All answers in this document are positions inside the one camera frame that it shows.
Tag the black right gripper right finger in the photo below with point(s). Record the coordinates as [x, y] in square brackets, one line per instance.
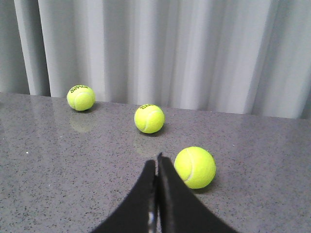
[180, 211]

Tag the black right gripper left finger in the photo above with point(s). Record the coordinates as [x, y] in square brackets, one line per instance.
[137, 212]

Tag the yellow far right tennis ball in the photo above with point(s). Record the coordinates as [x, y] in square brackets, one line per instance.
[195, 166]

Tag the yellow tennis ball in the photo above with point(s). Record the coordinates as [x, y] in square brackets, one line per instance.
[195, 166]
[149, 118]
[81, 97]

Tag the yellow right back tennis ball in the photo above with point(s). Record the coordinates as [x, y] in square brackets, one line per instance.
[149, 118]

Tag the yellow middle back tennis ball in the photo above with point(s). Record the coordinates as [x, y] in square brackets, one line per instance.
[81, 97]

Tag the white pleated curtain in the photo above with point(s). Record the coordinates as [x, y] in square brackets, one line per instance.
[233, 56]

